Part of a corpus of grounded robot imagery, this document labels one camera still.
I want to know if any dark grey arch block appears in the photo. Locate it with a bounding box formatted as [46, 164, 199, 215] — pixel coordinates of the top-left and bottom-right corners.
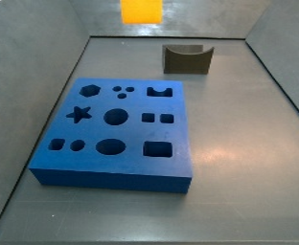
[163, 44, 216, 75]

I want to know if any orange rectangular panel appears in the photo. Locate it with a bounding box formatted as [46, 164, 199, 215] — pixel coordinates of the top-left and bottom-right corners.
[121, 0, 163, 24]

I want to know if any blue foam shape-sorting block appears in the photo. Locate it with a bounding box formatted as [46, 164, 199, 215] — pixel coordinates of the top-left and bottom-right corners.
[30, 78, 194, 193]

